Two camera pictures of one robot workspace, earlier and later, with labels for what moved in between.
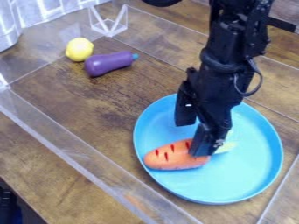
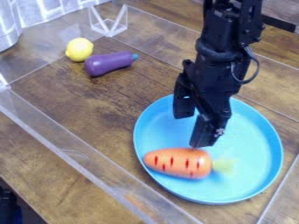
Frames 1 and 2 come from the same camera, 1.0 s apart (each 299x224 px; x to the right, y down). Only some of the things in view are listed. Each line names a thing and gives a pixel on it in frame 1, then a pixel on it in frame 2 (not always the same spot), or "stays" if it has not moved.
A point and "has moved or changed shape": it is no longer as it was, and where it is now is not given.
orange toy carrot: x=173 y=157 has moved or changed shape
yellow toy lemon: x=79 y=49 stays
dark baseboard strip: x=281 y=24 stays
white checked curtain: x=23 y=13 stays
